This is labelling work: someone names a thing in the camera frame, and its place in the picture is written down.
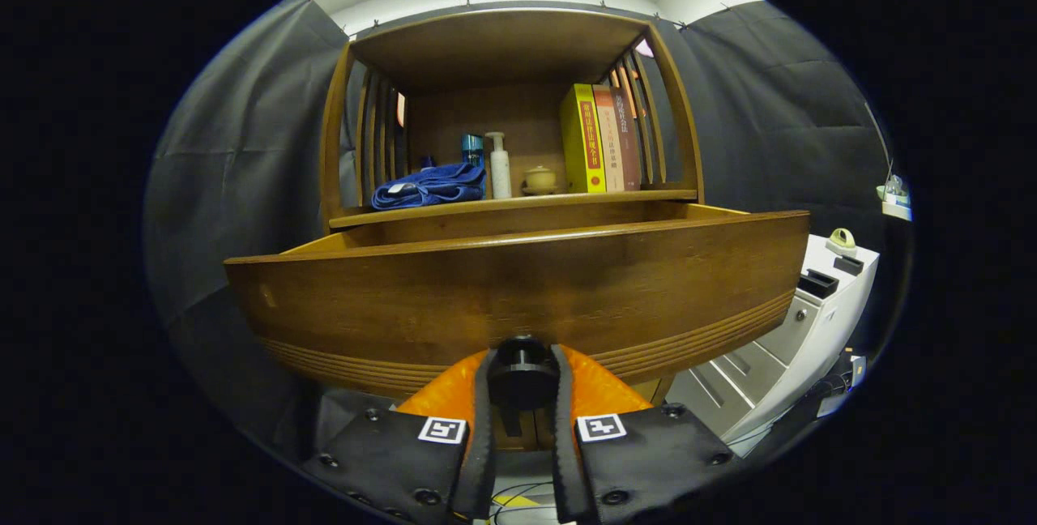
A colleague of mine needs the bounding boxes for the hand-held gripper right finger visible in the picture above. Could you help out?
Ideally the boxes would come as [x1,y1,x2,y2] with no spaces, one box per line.
[553,344,742,524]

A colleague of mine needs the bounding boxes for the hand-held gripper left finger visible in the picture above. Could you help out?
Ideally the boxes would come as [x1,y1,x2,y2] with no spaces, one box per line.
[301,347,499,522]

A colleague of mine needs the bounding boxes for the white side cabinet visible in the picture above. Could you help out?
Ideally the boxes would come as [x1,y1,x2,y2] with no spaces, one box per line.
[664,233,881,457]

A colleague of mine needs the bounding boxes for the wooden countertop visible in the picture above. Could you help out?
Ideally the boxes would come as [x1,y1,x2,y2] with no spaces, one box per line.
[328,189,699,228]

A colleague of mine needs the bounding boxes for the folded blue towel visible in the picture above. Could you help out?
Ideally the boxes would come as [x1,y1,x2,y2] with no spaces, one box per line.
[371,162,488,211]

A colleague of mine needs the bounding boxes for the white pump bottle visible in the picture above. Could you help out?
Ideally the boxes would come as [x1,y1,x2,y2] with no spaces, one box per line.
[484,131,513,200]

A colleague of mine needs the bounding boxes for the lidded beige tea bowl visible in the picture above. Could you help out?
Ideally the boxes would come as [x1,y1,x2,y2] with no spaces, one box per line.
[521,165,560,196]

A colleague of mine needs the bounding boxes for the brown book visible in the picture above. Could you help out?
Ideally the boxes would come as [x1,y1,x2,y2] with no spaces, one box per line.
[609,87,642,191]

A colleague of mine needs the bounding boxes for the orange and beige book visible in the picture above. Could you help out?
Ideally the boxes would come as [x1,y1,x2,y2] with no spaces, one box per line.
[593,85,625,193]

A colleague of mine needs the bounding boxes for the thick yellow book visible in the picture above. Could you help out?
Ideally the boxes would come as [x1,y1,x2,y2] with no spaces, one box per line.
[559,83,607,194]

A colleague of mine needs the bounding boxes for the white round table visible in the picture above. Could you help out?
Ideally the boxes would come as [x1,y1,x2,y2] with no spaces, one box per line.
[875,177,914,222]

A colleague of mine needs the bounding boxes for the black floor cable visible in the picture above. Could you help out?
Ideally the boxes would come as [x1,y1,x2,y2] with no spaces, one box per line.
[486,480,560,524]

